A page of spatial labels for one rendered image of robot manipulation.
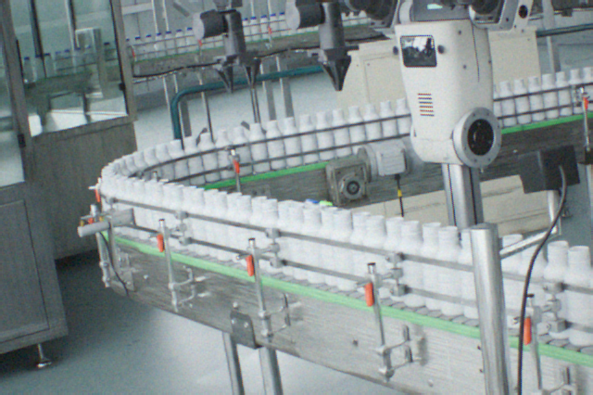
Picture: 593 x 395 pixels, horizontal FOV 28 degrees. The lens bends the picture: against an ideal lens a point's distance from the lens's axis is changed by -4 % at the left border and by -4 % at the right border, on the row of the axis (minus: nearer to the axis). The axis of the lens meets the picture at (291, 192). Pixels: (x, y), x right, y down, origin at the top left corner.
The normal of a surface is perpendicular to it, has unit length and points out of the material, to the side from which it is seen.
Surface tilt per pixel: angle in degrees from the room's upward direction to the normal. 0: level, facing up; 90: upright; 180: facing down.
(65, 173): 90
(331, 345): 90
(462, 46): 90
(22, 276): 90
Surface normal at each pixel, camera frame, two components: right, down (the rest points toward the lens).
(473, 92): 0.55, 0.25
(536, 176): -0.97, 0.18
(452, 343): -0.83, 0.22
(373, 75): 0.25, 0.14
